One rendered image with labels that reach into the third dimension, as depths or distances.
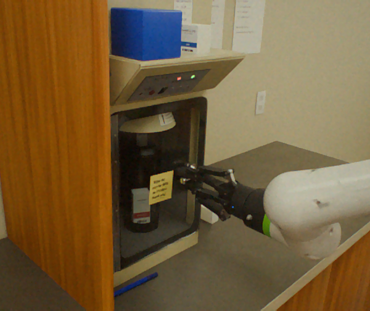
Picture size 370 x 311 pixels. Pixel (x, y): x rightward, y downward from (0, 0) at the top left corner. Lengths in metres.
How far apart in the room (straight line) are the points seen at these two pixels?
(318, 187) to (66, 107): 0.49
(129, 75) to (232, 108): 1.17
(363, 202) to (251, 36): 1.34
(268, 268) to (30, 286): 0.62
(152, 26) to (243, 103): 1.24
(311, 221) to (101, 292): 0.47
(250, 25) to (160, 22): 1.15
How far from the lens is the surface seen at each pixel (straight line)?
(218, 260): 1.21
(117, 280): 1.10
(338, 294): 1.66
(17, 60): 1.02
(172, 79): 0.90
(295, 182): 0.72
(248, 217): 0.89
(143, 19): 0.79
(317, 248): 0.83
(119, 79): 0.83
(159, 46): 0.82
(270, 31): 2.07
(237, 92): 1.93
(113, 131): 0.90
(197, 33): 0.92
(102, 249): 0.89
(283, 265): 1.23
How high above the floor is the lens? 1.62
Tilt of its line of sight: 21 degrees down
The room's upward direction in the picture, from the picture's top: 3 degrees clockwise
